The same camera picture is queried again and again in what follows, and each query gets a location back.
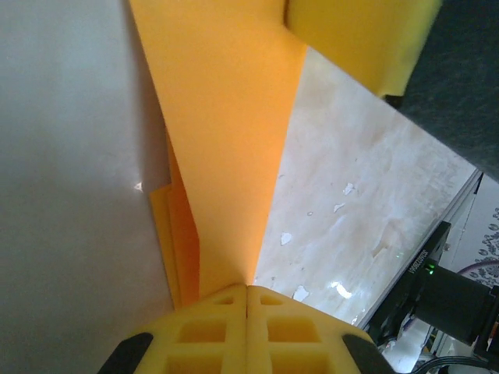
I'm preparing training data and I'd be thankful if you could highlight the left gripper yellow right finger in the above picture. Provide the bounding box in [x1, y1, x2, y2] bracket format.
[247, 285, 394, 374]

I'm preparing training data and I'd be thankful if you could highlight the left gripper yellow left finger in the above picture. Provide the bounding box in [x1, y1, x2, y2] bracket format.
[95, 284, 249, 374]

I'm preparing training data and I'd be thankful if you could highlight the orange paper sheet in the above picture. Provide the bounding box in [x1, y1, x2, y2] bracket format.
[127, 0, 310, 311]

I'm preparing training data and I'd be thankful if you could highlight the long aluminium mounting rail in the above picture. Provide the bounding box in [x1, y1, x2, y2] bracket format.
[350, 169, 487, 332]

